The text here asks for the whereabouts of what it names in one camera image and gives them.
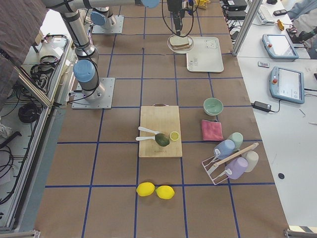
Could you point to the white spoon upper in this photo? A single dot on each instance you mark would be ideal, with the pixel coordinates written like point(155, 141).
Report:
point(140, 128)

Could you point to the yellow lemon left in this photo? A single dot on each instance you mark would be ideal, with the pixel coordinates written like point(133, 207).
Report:
point(145, 189)

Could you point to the teach pendant near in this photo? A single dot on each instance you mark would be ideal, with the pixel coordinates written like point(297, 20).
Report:
point(287, 84)

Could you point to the purple cup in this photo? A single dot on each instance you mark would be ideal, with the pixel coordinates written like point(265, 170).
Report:
point(236, 168)

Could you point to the white round plate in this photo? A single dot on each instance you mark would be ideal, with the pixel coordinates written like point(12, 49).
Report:
point(184, 51)

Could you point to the yellow lemon right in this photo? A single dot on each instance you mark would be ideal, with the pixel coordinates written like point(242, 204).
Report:
point(165, 192)

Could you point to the yellow toy object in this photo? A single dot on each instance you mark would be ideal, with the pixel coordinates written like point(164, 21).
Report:
point(202, 4)

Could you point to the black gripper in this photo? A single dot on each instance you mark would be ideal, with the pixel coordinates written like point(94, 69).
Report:
point(174, 5)

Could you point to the white wire cup rack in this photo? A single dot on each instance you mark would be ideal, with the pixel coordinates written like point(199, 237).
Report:
point(215, 172)

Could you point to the white rectangular tray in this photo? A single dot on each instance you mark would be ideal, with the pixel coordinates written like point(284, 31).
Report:
point(205, 55)

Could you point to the lemon half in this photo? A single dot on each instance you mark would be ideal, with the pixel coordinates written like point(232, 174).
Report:
point(174, 136)

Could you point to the green cup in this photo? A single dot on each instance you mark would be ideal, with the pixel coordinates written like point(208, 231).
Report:
point(237, 138)

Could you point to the pink cloth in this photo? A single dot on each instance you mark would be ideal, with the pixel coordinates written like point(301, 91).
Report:
point(211, 130)

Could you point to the wooden rack rod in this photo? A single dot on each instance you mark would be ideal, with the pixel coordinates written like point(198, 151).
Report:
point(251, 147)

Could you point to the bread slice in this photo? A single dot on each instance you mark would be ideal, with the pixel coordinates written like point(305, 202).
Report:
point(178, 42)
point(181, 46)

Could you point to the aluminium frame post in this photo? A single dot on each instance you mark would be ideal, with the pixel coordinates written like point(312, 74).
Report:
point(252, 12)

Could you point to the teach pendant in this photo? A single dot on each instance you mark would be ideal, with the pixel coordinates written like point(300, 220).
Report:
point(279, 47)
point(287, 84)

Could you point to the white spoon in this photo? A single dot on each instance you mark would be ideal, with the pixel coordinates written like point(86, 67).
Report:
point(140, 128)
point(141, 138)

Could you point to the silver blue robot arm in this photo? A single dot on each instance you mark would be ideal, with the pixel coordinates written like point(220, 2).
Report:
point(85, 70)

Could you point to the beige cup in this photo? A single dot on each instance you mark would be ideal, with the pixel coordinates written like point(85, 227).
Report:
point(252, 158)

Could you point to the teach pendant far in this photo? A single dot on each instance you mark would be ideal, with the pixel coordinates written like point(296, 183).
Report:
point(279, 47)

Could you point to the bread slice on plate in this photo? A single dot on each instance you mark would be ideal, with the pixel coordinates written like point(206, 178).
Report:
point(181, 46)

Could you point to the wooden cutting board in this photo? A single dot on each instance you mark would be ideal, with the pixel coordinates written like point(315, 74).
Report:
point(164, 119)

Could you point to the blue cup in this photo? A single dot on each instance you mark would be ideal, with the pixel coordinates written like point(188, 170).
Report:
point(224, 149)

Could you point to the grey fabric cover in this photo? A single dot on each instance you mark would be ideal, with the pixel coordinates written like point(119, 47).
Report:
point(20, 22)

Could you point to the green avocado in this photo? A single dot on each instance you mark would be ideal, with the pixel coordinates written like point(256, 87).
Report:
point(162, 140)

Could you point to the black power adapter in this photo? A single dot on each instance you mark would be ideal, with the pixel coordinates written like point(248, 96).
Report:
point(261, 106)

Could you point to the white keyboard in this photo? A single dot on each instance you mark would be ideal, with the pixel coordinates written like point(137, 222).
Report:
point(264, 15)

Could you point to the white spoon lower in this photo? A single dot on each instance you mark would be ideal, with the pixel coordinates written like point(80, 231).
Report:
point(141, 138)

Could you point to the green bowl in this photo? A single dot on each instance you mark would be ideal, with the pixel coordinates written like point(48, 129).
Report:
point(212, 106)

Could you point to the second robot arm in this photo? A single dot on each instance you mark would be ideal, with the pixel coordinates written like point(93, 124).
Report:
point(103, 17)

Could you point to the yellow lemon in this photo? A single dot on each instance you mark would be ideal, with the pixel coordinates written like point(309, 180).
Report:
point(145, 189)
point(165, 192)

